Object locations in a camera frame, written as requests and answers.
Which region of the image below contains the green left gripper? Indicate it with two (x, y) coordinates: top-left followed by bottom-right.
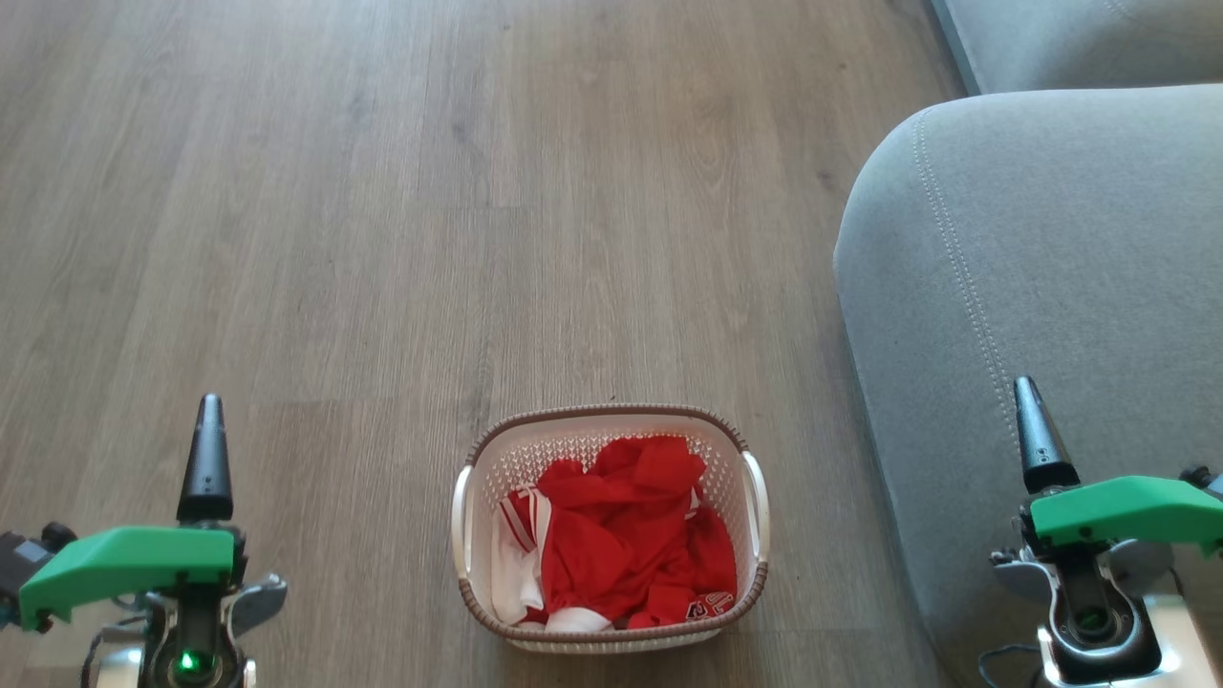
(17, 394), (238, 633)

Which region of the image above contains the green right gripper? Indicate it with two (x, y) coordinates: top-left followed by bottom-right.
(1013, 376), (1223, 559)

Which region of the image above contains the white woven plastic laundry basket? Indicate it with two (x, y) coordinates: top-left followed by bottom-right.
(451, 404), (771, 655)

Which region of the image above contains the grey fabric sofa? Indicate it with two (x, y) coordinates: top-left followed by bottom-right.
(833, 0), (1223, 688)

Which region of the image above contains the white garment with red stripes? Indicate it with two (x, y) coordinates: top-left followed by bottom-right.
(491, 485), (613, 634)

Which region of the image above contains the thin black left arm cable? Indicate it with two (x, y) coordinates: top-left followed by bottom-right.
(80, 621), (146, 688)

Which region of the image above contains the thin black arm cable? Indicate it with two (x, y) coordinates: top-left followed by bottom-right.
(976, 643), (1044, 688)
(80, 621), (146, 688)

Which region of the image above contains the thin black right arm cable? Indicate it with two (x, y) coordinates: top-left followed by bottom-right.
(976, 643), (1044, 688)

